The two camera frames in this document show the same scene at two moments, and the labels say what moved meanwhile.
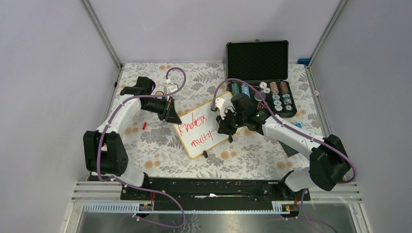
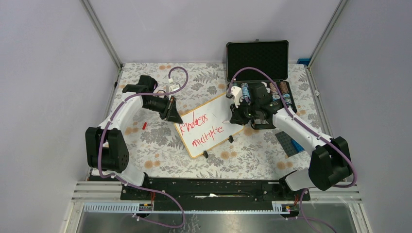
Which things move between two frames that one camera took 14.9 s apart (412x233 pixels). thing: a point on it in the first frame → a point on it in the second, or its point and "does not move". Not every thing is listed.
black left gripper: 169,113 does not move
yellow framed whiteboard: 198,127 does not move
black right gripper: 224,127 → 237,117
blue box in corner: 303,61 does not move
